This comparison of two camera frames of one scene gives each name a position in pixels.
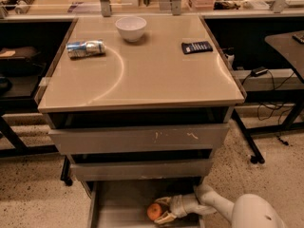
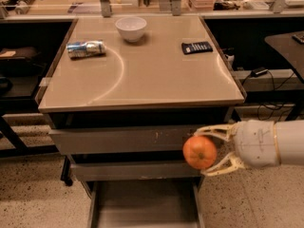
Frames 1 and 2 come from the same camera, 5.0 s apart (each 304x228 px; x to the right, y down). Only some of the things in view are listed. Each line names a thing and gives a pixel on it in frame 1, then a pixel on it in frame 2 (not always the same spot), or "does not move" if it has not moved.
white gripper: (180, 205) → (256, 143)
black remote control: (190, 47) does not move
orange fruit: (154, 212) → (199, 152)
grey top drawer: (139, 140) does not move
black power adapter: (258, 71) does not move
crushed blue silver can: (85, 48) does not move
